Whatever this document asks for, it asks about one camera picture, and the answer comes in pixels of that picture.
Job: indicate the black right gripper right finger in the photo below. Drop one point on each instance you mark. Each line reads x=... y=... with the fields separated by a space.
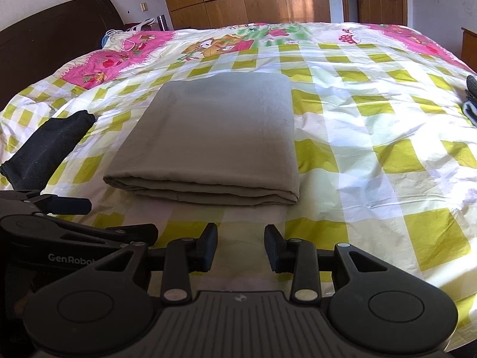
x=298 y=257

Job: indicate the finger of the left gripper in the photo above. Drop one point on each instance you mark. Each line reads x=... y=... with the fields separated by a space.
x=52 y=203
x=37 y=227

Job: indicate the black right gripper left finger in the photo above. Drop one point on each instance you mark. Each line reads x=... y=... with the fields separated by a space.
x=184 y=256

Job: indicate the light grey pants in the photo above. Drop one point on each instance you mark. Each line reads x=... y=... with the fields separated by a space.
x=225 y=139

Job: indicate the folded black garment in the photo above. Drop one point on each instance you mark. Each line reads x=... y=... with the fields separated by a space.
x=31 y=167

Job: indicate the checkered floral bed quilt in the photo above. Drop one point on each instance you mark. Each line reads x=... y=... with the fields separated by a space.
x=386 y=157

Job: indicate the dark wooden headboard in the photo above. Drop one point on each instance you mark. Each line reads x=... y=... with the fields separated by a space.
x=37 y=46

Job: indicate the silver cup on nightstand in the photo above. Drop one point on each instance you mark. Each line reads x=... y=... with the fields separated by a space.
x=162 y=23

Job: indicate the folded dark grey jeans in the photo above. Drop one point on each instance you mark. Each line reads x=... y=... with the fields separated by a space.
x=469 y=107

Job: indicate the wooden side table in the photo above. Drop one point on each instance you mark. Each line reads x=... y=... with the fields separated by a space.
x=469 y=48

